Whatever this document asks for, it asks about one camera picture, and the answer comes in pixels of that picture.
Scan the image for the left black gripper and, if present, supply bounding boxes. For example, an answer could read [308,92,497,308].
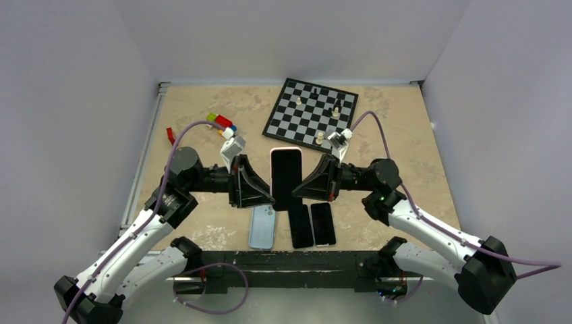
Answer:
[185,153,275,208]

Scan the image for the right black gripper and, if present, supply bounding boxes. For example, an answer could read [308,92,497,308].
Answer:
[291,154,376,203]

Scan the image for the light blue phone case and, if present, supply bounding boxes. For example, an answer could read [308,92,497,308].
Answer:
[248,205,276,250]

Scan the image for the black phone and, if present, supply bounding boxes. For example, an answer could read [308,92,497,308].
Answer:
[288,205,314,249]

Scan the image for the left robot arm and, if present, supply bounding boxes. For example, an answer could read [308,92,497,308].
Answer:
[54,146,275,323]

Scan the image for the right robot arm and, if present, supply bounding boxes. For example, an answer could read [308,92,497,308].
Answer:
[292,154,517,315]

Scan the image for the colourful toy brick car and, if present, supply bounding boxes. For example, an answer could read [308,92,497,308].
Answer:
[206,113,237,132]

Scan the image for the black grey chessboard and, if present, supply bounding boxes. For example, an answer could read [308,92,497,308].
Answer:
[262,78,359,153]

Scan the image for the red toy brick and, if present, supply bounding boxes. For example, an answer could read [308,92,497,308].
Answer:
[166,127,176,146]

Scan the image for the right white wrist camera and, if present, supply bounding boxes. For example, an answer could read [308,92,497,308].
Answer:
[324,128,353,163]

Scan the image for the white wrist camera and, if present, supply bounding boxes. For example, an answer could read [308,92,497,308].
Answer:
[324,128,353,163]
[220,128,246,171]

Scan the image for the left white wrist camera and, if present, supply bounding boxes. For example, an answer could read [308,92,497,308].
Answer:
[220,128,246,171]

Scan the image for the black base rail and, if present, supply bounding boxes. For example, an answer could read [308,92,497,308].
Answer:
[176,250,407,294]

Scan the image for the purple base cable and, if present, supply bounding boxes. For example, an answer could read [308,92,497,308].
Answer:
[173,262,250,316]

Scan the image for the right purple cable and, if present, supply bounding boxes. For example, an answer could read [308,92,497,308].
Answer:
[350,111,563,280]

